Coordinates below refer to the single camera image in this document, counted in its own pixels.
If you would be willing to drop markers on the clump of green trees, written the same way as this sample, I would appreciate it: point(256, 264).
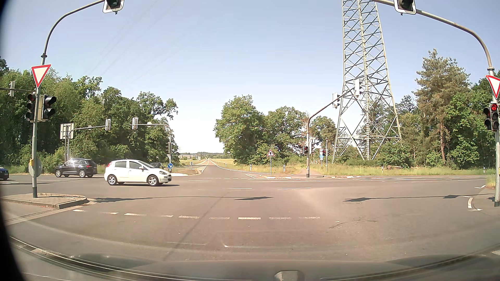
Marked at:
point(257, 134)

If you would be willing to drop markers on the triangular warning road sign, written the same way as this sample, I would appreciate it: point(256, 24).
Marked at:
point(270, 154)

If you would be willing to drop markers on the yellow grass field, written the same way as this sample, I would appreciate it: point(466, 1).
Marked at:
point(234, 161)

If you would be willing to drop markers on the grey asphalt road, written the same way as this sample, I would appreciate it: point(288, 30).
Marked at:
point(242, 203)

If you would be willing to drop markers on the distant building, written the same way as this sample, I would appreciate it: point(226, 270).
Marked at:
point(188, 156)

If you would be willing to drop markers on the kerbed traffic island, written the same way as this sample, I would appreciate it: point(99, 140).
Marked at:
point(187, 171)
point(47, 200)

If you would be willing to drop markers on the road markings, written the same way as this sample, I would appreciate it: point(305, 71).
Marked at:
point(249, 218)

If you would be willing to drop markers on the round blue road sign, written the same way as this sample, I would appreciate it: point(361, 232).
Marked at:
point(170, 166)

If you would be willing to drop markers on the white hatchback car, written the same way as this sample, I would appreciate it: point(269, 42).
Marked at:
point(134, 172)

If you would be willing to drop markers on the steel lattice pylon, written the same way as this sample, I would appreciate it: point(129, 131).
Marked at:
point(366, 97)

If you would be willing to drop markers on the car's own bonnet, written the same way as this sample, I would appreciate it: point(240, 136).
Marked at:
point(250, 269)

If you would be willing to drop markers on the dry grass verge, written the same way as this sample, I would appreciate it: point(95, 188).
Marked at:
point(390, 171)

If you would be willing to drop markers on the wood of green trees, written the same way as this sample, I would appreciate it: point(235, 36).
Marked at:
point(97, 125)
point(437, 128)

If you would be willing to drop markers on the black estate car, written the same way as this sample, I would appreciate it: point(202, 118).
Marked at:
point(77, 167)

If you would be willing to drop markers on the traffic light with give-way sign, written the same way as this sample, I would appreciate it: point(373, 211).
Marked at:
point(34, 136)
point(496, 156)

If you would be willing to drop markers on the dark blue car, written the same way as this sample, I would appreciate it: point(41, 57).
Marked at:
point(3, 173)

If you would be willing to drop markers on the traffic light on post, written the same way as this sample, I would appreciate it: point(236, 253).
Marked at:
point(326, 153)

